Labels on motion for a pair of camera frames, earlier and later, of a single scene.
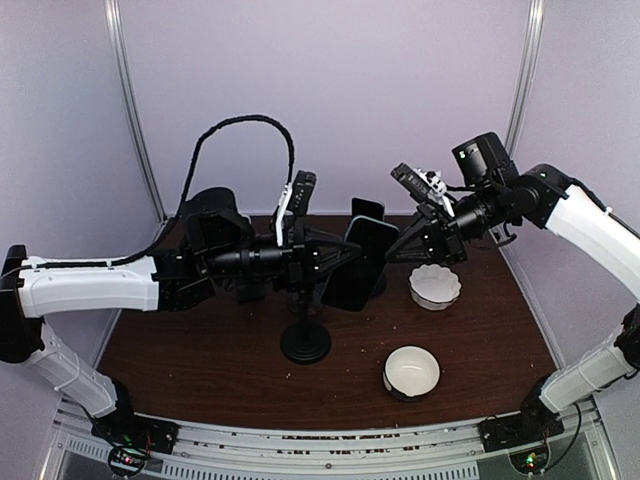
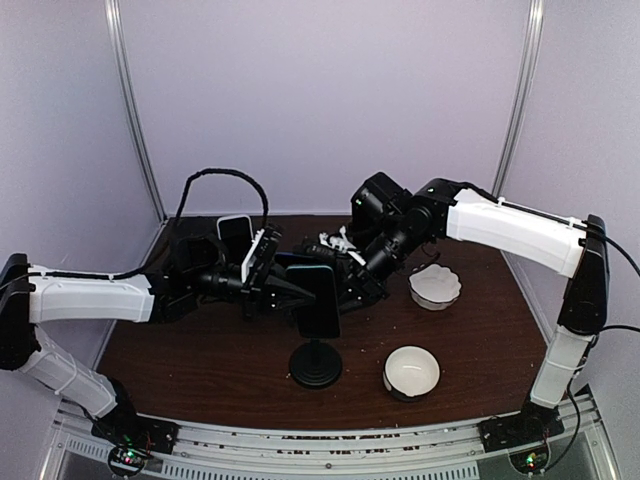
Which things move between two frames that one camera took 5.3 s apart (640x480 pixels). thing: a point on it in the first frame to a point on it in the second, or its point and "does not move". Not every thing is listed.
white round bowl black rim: [411, 372] does not move
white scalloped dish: [434, 287] does not move
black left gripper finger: [329, 251] to [286, 295]
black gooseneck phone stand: [306, 342] to [315, 365]
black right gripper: [441, 240] to [362, 284]
